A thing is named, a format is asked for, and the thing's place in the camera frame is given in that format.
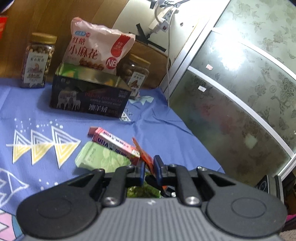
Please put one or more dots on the pink twisted dough snack bag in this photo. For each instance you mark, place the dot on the pink twisted dough snack bag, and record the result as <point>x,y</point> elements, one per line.
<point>97,46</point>

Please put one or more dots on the right gold-lid snack jar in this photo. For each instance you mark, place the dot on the right gold-lid snack jar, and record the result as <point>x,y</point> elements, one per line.
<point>134,71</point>

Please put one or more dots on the blue printed tablecloth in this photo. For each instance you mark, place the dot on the blue printed tablecloth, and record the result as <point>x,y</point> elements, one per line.
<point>39,144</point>

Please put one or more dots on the left gold-lid nut jar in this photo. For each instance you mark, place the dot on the left gold-lid nut jar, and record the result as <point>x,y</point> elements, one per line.
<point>37,60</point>

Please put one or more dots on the white power strip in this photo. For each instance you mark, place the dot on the white power strip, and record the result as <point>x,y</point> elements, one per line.
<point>163,24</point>

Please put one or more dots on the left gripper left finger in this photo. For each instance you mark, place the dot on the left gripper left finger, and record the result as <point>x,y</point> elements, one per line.
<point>130,175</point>

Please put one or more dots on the brown cushioned chair back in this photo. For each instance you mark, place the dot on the brown cushioned chair back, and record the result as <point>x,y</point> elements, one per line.
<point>158,61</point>

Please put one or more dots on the red orange snack packet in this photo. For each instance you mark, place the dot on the red orange snack packet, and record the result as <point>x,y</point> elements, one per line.
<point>145,156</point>

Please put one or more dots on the wooden headboard panel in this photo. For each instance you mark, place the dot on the wooden headboard panel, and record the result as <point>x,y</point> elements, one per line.
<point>50,17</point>

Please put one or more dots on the pink candy box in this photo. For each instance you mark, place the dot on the pink candy box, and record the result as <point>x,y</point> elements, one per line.
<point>112,142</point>

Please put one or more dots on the green pickle pouch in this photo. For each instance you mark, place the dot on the green pickle pouch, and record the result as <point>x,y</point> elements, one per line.
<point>144,191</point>

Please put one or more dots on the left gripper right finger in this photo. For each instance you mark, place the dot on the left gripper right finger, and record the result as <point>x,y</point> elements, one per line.
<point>171,174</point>

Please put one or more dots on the black metal tin box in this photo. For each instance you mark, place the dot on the black metal tin box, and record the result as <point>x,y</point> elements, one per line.
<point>86,97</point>

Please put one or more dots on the pale green snack packet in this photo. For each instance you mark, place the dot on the pale green snack packet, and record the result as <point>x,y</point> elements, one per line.
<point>94,156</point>

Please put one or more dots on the frosted glass sliding door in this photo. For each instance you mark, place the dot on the frosted glass sliding door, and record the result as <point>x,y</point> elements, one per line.
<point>233,84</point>

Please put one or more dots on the snack packets inside tin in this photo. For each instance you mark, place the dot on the snack packets inside tin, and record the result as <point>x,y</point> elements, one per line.
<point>87,74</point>

